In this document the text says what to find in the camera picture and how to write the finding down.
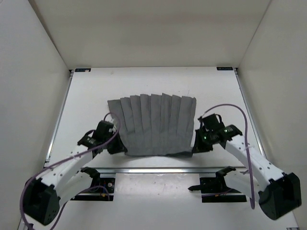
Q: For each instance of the blue corner label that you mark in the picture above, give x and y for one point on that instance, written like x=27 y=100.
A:
x=82 y=70
x=224 y=68

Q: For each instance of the aluminium table edge rail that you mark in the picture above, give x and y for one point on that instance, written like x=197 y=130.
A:
x=161 y=170

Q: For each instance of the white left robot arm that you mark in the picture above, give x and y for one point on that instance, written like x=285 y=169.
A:
x=45 y=195

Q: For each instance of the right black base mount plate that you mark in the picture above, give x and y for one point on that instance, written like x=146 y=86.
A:
x=214 y=189

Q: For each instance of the right blue corner label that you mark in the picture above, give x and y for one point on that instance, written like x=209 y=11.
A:
x=224 y=68

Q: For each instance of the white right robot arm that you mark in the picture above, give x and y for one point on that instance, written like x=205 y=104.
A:
x=276 y=192

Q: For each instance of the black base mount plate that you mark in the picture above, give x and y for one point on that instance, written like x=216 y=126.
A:
x=101 y=188
x=214 y=189

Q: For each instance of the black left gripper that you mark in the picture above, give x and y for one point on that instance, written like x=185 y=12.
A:
x=119 y=147

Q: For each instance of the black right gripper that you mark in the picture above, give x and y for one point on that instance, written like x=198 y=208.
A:
x=198 y=147

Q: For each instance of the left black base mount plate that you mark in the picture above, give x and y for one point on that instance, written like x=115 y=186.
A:
x=101 y=188

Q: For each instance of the left blue corner label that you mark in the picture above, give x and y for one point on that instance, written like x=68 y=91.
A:
x=82 y=70

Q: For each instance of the grey pleated skirt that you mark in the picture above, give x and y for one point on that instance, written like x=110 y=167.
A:
x=155 y=125

